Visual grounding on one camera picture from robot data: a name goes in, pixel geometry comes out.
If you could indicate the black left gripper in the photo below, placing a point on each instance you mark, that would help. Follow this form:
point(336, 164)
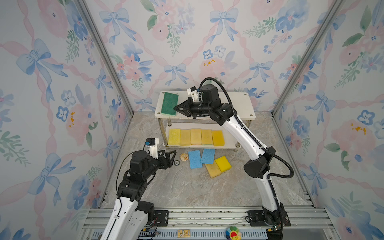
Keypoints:
point(169, 161)

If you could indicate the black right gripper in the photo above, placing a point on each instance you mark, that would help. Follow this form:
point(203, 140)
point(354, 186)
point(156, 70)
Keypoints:
point(186, 106)

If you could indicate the green scouring sponge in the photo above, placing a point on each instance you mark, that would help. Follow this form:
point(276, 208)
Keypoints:
point(170, 101)

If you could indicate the bright yellow cellulose sponge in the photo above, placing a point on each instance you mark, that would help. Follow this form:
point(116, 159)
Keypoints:
point(174, 137)

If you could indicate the pale yellow sponge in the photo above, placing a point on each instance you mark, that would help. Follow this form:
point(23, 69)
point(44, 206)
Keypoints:
point(185, 138)
point(213, 170)

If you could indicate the yellow orange-backed sponge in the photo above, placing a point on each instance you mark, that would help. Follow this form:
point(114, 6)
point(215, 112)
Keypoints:
point(196, 136)

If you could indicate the yellow green-backed sponge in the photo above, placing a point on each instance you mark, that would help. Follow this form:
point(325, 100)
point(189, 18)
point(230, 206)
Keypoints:
point(206, 136)

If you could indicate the blue sponge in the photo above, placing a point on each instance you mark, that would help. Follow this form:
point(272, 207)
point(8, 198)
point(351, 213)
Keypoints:
point(195, 159)
point(208, 156)

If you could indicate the bright yellow foam sponge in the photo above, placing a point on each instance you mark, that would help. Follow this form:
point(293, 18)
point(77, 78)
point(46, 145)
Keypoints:
point(223, 164)

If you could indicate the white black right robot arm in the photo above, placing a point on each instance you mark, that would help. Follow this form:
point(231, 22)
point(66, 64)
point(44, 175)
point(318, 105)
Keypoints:
point(258, 166)

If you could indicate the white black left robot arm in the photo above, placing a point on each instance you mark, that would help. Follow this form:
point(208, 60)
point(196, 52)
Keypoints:
point(130, 214)

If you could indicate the white two-tier metal shelf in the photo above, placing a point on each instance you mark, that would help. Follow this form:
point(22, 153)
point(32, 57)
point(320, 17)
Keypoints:
point(242, 104)

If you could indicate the small yellow tag board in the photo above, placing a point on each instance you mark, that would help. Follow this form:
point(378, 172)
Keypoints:
point(184, 233)

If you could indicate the colourful round toy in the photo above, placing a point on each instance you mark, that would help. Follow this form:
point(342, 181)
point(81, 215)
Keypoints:
point(233, 233)

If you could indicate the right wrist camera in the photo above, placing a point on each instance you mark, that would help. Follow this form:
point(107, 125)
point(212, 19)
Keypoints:
point(193, 94)

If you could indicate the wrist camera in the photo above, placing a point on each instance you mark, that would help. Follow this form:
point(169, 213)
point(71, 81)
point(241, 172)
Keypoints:
point(151, 145)
point(193, 94)

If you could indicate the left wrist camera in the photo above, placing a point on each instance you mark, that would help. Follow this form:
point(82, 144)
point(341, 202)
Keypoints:
point(151, 145)

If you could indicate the aluminium left corner post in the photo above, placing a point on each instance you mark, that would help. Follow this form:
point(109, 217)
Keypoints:
point(95, 33)

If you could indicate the aluminium corner post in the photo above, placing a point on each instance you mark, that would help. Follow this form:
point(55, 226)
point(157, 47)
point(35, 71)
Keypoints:
point(321, 32)
point(95, 33)

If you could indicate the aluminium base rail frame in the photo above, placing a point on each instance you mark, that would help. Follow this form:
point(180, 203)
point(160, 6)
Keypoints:
point(306, 222)

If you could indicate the aluminium right corner post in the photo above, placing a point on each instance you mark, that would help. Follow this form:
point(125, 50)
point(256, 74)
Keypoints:
point(321, 32)

